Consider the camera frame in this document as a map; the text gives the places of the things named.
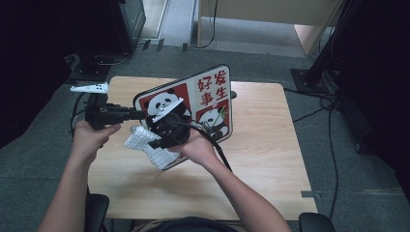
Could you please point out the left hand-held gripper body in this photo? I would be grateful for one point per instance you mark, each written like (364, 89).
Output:
(103, 114)

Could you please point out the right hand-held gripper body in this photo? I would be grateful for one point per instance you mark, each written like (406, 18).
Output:
(175, 130)

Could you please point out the white waffle cloth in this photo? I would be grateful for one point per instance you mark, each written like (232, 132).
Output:
(141, 140)

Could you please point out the panda picture sign board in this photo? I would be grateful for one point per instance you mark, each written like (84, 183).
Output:
(209, 90)

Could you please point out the person's right hand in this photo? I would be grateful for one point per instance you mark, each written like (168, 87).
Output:
(199, 150)

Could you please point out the person's left hand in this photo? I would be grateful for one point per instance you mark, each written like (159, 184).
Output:
(87, 141)

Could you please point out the black flat stand base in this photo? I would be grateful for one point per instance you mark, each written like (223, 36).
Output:
(88, 72)

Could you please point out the dark round table grommet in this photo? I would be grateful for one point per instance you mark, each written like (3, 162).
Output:
(233, 94)

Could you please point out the person's dark shirt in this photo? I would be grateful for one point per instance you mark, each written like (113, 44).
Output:
(196, 225)

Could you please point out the dark curtain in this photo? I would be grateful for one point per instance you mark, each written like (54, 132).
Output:
(29, 64)
(380, 96)

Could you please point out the black computer tower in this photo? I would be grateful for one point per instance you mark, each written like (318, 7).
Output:
(129, 22)

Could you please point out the black stand with slanted pole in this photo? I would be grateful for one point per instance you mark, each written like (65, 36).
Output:
(314, 77)

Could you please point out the light wooden cabinet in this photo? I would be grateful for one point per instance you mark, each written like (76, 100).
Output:
(264, 11)

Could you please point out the grey tape piece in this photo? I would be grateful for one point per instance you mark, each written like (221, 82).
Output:
(311, 194)

